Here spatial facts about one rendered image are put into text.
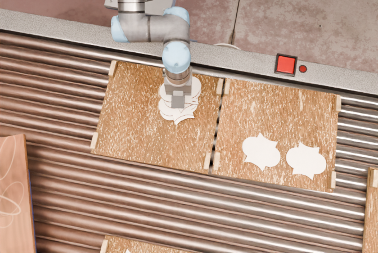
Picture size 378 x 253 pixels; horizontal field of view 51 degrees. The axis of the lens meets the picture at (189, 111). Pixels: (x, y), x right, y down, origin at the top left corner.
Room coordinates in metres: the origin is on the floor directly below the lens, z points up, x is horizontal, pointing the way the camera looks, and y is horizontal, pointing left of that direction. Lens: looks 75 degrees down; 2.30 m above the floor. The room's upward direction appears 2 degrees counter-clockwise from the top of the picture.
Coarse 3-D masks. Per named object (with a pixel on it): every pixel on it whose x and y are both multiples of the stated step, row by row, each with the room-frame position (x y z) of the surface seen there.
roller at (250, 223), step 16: (32, 176) 0.16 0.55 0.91; (64, 192) 0.10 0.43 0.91; (80, 192) 0.10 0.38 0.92; (96, 192) 0.10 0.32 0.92; (112, 192) 0.10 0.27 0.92; (144, 208) 0.04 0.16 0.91; (160, 208) 0.04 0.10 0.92; (176, 208) 0.04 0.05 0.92; (192, 208) 0.04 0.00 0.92; (224, 224) -0.02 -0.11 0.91; (240, 224) -0.02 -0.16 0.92; (256, 224) -0.02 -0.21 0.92; (272, 224) -0.02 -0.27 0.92; (288, 224) -0.02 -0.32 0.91; (304, 240) -0.07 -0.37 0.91; (320, 240) -0.07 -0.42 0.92; (336, 240) -0.08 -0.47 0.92; (352, 240) -0.08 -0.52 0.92
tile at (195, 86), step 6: (192, 84) 0.45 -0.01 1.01; (198, 84) 0.45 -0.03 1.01; (162, 90) 0.43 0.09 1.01; (192, 90) 0.43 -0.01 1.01; (198, 90) 0.43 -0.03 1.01; (162, 96) 0.41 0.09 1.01; (168, 96) 0.41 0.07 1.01; (186, 96) 0.41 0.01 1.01; (192, 96) 0.41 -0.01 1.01; (186, 102) 0.38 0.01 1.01
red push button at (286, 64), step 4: (280, 56) 0.57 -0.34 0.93; (280, 60) 0.56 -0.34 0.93; (284, 60) 0.56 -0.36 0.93; (288, 60) 0.56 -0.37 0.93; (292, 60) 0.56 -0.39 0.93; (280, 64) 0.54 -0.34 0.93; (284, 64) 0.54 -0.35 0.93; (288, 64) 0.54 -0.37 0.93; (292, 64) 0.54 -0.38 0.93; (280, 68) 0.53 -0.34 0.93; (284, 68) 0.53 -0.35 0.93; (288, 68) 0.53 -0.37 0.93; (292, 68) 0.53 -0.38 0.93; (288, 72) 0.51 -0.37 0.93; (292, 72) 0.51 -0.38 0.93
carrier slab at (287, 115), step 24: (240, 96) 0.42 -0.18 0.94; (264, 96) 0.42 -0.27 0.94; (288, 96) 0.42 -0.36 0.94; (312, 96) 0.42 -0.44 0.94; (240, 120) 0.33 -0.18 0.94; (264, 120) 0.33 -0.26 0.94; (288, 120) 0.33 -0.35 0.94; (312, 120) 0.33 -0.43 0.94; (336, 120) 0.32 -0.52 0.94; (216, 144) 0.25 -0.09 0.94; (240, 144) 0.25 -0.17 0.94; (288, 144) 0.24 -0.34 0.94; (312, 144) 0.24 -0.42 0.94; (240, 168) 0.17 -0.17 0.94; (264, 168) 0.16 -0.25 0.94; (288, 168) 0.16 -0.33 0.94
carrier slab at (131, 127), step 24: (120, 72) 0.53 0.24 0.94; (144, 72) 0.52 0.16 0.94; (120, 96) 0.43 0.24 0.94; (144, 96) 0.43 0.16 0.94; (216, 96) 0.43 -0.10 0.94; (120, 120) 0.35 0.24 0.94; (144, 120) 0.34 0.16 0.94; (192, 120) 0.34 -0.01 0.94; (216, 120) 0.34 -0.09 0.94; (120, 144) 0.26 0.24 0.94; (144, 144) 0.26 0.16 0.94; (168, 144) 0.25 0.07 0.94; (192, 144) 0.25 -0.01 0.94; (192, 168) 0.17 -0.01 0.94
